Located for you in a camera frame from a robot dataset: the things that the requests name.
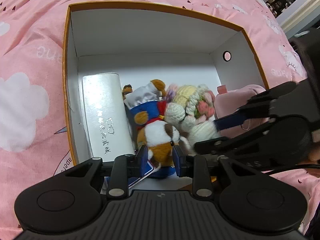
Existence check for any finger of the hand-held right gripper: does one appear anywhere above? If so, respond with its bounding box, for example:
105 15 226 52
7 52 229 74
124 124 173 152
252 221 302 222
212 82 301 132
194 122 276 158

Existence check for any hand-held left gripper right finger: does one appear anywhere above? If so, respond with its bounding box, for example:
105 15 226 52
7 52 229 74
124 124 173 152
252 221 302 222
172 145 268 198

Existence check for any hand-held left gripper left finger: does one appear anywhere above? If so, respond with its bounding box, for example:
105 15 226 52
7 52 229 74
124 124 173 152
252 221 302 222
54 145 150 198

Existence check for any blue hang tag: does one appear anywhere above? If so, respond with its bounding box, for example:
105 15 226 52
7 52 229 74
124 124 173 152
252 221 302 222
129 159 155 188

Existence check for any pink pouch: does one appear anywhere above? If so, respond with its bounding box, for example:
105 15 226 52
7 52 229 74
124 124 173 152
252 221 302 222
214 84 267 137

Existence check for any crochet bunny doll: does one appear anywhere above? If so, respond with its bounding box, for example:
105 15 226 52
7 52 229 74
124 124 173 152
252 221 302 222
165 83 222 148

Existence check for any sailor plush animal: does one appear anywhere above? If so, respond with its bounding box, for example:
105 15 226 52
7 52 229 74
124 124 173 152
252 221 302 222
122 79 191 179

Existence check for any white long box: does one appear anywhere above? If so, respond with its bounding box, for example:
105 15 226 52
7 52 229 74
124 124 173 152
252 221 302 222
82 72 136 164

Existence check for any orange cardboard box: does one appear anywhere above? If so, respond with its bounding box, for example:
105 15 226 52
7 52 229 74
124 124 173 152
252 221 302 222
62 0 270 195

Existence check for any person's right hand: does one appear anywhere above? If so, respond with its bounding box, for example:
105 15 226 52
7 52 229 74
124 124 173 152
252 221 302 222
309 129 320 163

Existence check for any pink printed blanket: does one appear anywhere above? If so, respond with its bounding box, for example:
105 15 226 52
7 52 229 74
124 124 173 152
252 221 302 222
0 0 320 240

